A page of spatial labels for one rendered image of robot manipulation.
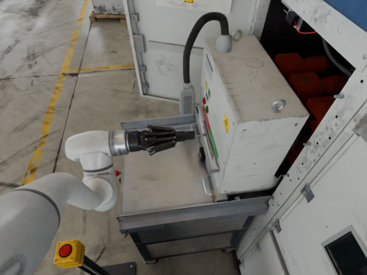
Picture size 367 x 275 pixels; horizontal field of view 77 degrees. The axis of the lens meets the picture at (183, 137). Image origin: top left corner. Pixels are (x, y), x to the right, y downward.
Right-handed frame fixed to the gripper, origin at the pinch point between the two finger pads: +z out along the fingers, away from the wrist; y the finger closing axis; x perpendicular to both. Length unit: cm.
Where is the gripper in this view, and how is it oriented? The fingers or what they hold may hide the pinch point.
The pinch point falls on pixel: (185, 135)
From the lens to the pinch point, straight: 84.0
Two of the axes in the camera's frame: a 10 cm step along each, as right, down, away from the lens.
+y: 1.4, 7.6, -6.3
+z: 9.9, -1.0, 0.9
